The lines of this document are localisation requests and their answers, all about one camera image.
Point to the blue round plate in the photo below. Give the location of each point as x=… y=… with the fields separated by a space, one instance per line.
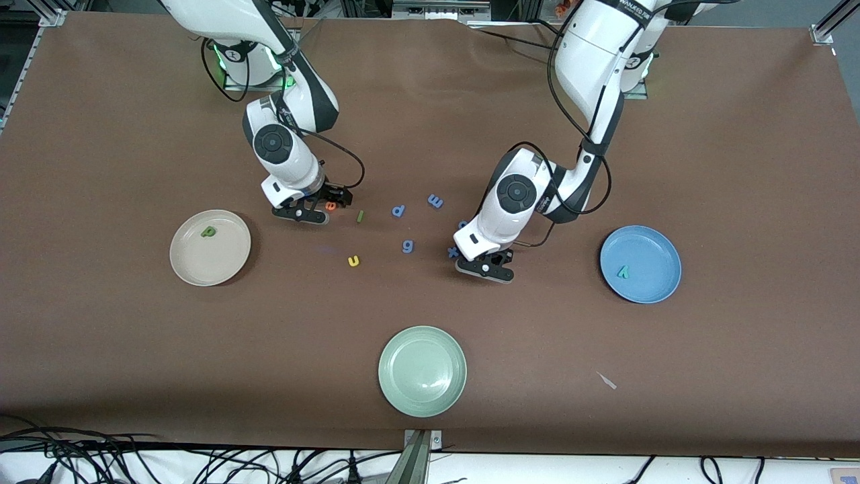
x=645 y=249

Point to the grey metal frame piece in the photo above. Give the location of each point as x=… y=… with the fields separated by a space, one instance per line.
x=437 y=8

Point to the pale green round plate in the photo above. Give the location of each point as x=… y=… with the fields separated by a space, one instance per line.
x=422 y=371

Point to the green foam letter p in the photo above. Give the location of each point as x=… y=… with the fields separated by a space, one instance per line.
x=203 y=233

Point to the tan box corner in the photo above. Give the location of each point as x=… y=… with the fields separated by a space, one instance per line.
x=846 y=477

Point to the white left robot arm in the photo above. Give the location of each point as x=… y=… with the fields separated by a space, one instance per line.
x=591 y=54

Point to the orange background object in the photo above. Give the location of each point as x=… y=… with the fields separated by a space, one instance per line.
x=563 y=7

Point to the beige round plate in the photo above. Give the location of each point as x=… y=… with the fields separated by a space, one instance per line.
x=222 y=262

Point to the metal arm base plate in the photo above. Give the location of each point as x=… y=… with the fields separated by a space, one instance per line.
x=255 y=86
x=635 y=96

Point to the aluminium frame rail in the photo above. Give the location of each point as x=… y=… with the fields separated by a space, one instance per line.
x=823 y=30
x=52 y=17

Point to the blue foam letter m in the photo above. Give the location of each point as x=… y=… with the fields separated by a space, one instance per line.
x=435 y=201

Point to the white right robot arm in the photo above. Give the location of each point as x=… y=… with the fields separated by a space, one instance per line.
x=222 y=17

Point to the grey paper scrap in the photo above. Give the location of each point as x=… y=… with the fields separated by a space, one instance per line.
x=608 y=382

